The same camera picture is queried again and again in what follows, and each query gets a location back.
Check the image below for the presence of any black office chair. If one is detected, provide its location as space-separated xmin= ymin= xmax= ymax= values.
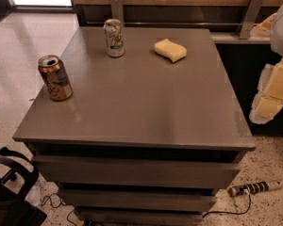
xmin=0 ymin=146 xmax=47 ymax=226

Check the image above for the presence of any white 7up can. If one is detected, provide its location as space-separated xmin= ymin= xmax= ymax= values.
xmin=104 ymin=19 xmax=125 ymax=57

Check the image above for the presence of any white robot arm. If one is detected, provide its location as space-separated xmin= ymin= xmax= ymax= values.
xmin=249 ymin=5 xmax=283 ymax=124

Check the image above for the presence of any black power cable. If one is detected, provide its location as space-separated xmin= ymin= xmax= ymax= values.
xmin=201 ymin=193 xmax=253 ymax=218

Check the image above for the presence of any metal bracket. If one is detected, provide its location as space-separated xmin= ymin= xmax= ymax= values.
xmin=237 ymin=0 xmax=264 ymax=40
xmin=110 ymin=0 xmax=125 ymax=24

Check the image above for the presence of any yellow sponge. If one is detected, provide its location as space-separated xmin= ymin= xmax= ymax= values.
xmin=154 ymin=39 xmax=187 ymax=63

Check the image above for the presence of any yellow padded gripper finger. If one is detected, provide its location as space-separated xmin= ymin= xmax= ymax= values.
xmin=250 ymin=13 xmax=275 ymax=38
xmin=249 ymin=59 xmax=283 ymax=124

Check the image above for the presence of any left metal bracket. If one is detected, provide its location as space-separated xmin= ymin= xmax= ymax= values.
xmin=110 ymin=0 xmax=125 ymax=24

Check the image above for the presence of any grey drawer cabinet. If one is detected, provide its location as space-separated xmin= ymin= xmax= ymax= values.
xmin=14 ymin=27 xmax=255 ymax=226

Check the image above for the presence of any orange soda can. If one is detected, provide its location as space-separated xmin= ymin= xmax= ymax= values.
xmin=38 ymin=55 xmax=73 ymax=101

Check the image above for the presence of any right metal bracket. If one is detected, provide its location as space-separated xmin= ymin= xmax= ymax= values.
xmin=237 ymin=0 xmax=264 ymax=40

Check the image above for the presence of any white power strip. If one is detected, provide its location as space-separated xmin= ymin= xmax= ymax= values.
xmin=228 ymin=180 xmax=283 ymax=197

